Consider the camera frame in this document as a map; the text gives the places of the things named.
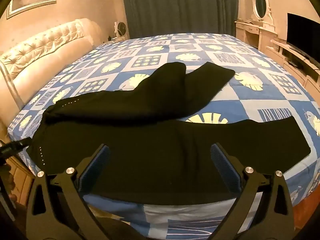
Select blue printed blanket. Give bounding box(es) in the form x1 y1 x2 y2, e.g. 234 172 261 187
7 32 320 240

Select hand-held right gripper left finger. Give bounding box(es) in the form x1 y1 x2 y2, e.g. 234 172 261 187
26 144 112 240

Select white television stand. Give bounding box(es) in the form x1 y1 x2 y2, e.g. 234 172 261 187
265 37 320 100

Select small white fan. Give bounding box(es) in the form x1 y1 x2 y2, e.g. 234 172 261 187
114 21 130 39

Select cream tufted headboard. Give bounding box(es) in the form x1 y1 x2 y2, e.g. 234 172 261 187
0 18 103 130

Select oval vanity mirror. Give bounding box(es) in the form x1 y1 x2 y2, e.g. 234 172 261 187
251 0 273 22

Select black television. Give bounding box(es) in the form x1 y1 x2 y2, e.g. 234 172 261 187
287 12 320 63

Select wooden nightstand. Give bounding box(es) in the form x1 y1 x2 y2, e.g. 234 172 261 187
0 157 34 205

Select dark green curtain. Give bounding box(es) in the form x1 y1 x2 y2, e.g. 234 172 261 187
121 0 239 40

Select metal pole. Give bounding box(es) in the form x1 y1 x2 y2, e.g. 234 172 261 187
0 61 25 110

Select white dressing table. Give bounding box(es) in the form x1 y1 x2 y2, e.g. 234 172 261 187
234 20 278 53

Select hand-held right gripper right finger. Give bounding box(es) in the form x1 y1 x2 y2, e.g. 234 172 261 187
210 142 294 240

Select black pants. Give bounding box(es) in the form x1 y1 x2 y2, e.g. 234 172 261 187
44 61 236 125
26 116 312 205

